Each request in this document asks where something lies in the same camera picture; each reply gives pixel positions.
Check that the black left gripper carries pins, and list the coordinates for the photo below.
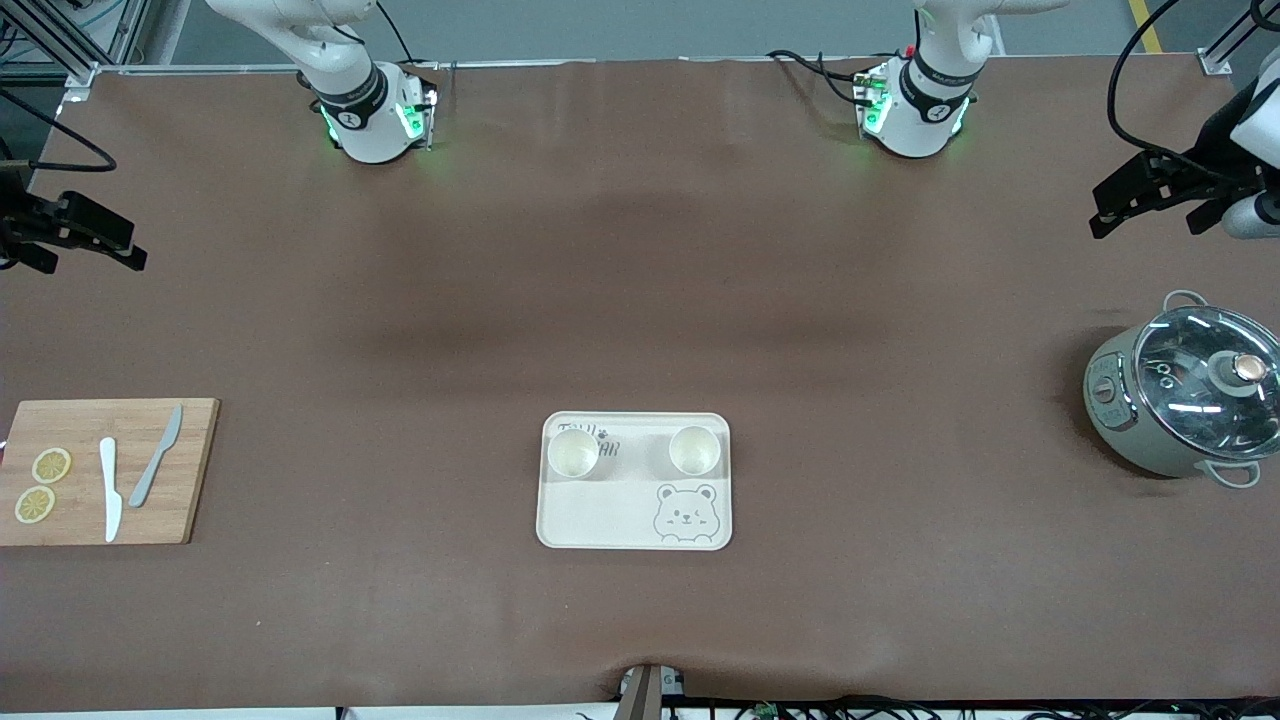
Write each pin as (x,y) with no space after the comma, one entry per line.
(1211,163)

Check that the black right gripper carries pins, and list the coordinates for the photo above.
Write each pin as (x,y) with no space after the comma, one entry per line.
(14,226)

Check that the white plastic cup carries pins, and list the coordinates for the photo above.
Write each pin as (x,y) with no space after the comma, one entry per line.
(572,457)
(695,455)

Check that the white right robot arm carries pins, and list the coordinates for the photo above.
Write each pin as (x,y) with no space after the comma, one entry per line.
(370,130)

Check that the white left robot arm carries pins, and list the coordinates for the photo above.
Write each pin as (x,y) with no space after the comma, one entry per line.
(915,125)

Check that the cream bear print tray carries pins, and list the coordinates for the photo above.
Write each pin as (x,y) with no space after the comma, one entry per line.
(620,515)

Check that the glass pot lid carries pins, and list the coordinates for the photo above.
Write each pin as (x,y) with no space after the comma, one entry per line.
(1190,370)

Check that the bamboo cutting board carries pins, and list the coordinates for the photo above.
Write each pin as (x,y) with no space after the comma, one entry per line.
(80,425)

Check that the grey-green electric cooking pot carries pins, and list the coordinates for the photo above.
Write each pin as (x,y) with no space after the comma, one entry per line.
(1120,420)

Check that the grey plastic knife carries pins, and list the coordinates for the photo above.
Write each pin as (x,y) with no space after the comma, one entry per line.
(150,470)

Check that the yellow lemon slice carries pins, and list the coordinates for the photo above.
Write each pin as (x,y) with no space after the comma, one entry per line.
(35,504)
(51,465)

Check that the white plastic knife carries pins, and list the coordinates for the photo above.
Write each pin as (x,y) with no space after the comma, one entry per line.
(109,490)

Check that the brown table cover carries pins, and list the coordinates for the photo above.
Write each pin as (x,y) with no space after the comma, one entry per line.
(640,250)

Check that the aluminium frame profile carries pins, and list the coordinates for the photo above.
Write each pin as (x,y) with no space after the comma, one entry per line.
(1225,45)
(70,55)

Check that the metal bracket at table edge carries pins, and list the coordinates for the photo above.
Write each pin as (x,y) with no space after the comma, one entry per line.
(645,695)

